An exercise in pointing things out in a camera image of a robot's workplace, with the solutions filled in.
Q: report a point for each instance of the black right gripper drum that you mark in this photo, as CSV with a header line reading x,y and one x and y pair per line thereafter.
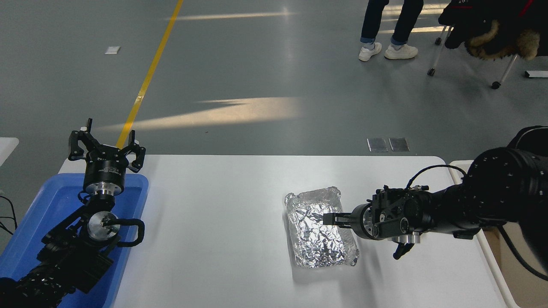
x,y
358,222

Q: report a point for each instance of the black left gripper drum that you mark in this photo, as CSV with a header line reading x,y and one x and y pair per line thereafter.
x,y
105,169

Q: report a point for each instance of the foil tray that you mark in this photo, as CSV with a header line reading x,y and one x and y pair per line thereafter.
x,y
314,239

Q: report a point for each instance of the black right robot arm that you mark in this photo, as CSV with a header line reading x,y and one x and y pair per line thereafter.
x,y
496,188

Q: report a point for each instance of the metal floor plate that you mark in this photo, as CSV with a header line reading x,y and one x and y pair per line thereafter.
x,y
377,145
399,144

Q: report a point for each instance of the blue plastic tray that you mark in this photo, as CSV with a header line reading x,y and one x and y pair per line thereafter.
x,y
47,205

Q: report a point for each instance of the white side table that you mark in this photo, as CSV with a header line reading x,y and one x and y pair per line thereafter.
x,y
6,149

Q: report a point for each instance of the large pale plastic bin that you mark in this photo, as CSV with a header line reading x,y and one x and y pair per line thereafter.
x,y
509,282

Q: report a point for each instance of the black bag with pale trim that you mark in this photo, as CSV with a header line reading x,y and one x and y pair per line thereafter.
x,y
533,136

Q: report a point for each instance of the person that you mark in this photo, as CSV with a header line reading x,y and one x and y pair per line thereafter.
x,y
372,21

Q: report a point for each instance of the flat white bar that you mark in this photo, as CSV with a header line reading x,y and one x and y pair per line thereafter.
x,y
537,74

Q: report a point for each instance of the black jacket with fur trim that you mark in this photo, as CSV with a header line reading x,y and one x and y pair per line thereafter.
x,y
492,17

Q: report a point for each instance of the white wheeled chair frame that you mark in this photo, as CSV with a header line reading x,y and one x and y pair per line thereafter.
x,y
438,51

